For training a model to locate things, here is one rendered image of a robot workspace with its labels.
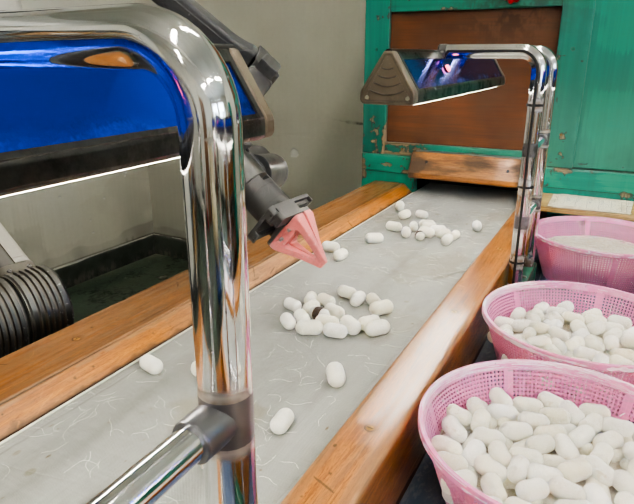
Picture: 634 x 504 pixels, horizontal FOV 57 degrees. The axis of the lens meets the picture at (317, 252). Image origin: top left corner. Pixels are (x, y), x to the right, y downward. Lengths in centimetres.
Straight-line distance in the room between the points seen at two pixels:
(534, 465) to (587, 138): 108
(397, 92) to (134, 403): 51
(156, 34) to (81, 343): 61
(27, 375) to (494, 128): 123
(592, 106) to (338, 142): 140
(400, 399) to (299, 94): 225
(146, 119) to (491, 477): 42
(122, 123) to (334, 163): 238
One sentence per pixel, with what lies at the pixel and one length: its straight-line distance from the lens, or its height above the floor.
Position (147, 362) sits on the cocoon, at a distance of 74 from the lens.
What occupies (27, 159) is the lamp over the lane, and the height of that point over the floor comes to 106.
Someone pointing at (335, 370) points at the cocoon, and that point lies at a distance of 68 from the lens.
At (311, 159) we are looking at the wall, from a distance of 277.
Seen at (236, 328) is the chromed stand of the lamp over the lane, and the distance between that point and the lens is 23.
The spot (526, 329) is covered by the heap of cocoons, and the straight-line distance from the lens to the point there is 87.
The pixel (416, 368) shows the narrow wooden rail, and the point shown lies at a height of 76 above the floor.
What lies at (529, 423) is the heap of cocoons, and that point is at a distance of 68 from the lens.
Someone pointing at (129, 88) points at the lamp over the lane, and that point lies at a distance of 39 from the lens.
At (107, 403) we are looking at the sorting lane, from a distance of 70.
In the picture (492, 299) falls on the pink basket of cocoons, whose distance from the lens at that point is 90.
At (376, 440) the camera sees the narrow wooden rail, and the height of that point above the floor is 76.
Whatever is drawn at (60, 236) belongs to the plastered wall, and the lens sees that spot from 310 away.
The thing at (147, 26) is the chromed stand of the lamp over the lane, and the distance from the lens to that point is 22.
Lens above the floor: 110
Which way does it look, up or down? 19 degrees down
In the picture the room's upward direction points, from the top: straight up
